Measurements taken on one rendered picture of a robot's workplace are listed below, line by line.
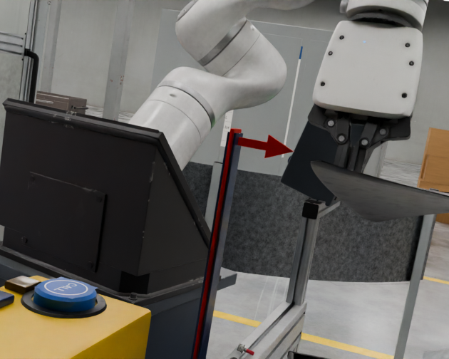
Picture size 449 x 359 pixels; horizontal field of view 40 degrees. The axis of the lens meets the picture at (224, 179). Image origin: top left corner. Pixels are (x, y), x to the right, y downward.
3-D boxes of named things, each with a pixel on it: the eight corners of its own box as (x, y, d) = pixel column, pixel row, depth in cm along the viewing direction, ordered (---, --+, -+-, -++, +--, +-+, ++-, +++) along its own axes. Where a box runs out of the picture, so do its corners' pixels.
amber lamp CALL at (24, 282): (25, 295, 41) (26, 287, 41) (3, 288, 41) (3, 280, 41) (41, 289, 42) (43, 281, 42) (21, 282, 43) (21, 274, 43)
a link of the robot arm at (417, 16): (339, -20, 64) (333, 6, 63) (427, -13, 61) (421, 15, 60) (347, 18, 72) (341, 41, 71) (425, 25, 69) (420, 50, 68)
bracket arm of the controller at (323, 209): (316, 220, 112) (319, 204, 112) (301, 216, 113) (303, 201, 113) (339, 206, 134) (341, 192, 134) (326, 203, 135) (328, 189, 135)
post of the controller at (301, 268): (300, 306, 115) (319, 204, 112) (285, 302, 116) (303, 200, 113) (304, 302, 117) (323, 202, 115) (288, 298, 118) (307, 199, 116)
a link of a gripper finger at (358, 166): (358, 120, 63) (343, 182, 62) (389, 125, 62) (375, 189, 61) (360, 129, 66) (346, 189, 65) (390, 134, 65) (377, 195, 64)
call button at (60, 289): (70, 327, 38) (74, 300, 38) (18, 310, 40) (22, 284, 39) (105, 309, 42) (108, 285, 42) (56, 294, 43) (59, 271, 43)
